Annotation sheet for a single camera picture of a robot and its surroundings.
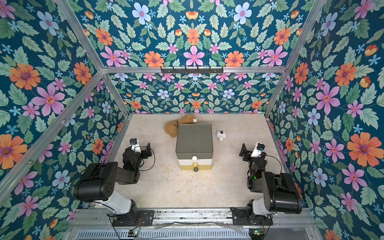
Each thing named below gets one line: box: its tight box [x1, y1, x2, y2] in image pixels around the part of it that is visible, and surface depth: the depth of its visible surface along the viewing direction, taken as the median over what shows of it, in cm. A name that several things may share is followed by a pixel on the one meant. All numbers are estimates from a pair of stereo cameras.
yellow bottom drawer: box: [179, 162, 213, 172], surface depth 89 cm
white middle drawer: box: [178, 159, 213, 166], surface depth 84 cm
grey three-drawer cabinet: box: [175, 123, 214, 172], surface depth 80 cm
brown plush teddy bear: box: [164, 114, 197, 138], surface depth 102 cm
